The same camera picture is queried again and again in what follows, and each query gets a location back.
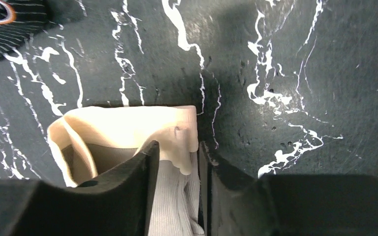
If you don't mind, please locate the grey beige underwear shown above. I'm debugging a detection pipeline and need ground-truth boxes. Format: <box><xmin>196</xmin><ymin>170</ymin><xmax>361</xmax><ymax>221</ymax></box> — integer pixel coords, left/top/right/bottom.
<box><xmin>47</xmin><ymin>105</ymin><xmax>205</xmax><ymax>236</ymax></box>

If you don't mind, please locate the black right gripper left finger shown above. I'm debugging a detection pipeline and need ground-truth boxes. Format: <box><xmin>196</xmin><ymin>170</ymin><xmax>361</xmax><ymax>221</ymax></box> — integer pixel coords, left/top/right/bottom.
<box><xmin>0</xmin><ymin>141</ymin><xmax>159</xmax><ymax>236</ymax></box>

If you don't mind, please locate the black striped underwear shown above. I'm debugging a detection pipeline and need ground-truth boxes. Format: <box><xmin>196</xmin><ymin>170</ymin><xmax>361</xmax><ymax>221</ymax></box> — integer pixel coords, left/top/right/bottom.
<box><xmin>0</xmin><ymin>0</ymin><xmax>48</xmax><ymax>59</ymax></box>

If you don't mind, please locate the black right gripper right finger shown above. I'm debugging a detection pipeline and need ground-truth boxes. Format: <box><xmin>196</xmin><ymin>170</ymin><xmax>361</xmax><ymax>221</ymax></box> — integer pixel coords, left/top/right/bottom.
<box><xmin>199</xmin><ymin>142</ymin><xmax>378</xmax><ymax>236</ymax></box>

